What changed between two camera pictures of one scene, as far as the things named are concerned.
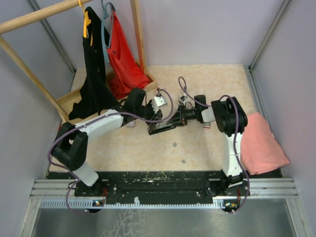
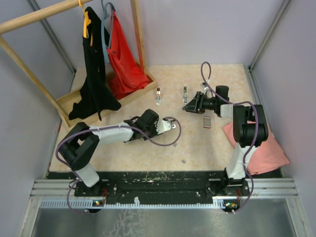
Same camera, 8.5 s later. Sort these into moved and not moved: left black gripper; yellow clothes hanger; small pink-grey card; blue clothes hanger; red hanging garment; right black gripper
Moved: right black gripper; left black gripper
Not moved: red hanging garment; small pink-grey card; yellow clothes hanger; blue clothes hanger
